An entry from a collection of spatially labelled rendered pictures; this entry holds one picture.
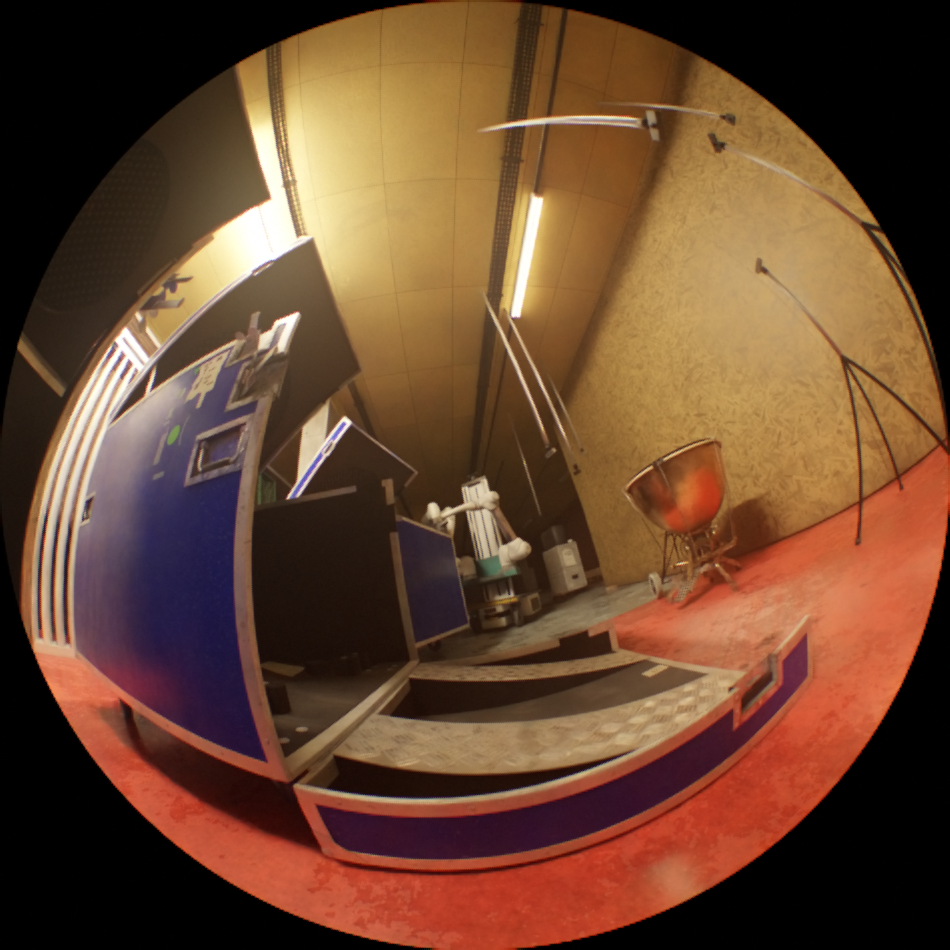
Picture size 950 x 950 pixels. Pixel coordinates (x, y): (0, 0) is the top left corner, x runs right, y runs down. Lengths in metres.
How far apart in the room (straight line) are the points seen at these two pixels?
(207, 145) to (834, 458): 3.29
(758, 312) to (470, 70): 2.79
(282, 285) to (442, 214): 1.87
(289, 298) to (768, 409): 2.92
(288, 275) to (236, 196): 0.46
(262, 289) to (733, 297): 2.89
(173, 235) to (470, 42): 2.51
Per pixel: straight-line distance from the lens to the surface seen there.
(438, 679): 0.92
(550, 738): 0.54
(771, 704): 0.57
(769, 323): 2.47
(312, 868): 0.54
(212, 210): 1.35
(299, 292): 1.46
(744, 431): 2.55
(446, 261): 3.10
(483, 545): 3.36
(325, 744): 0.52
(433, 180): 2.88
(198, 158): 1.39
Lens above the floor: 0.38
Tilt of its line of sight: 24 degrees up
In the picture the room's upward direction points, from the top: 13 degrees counter-clockwise
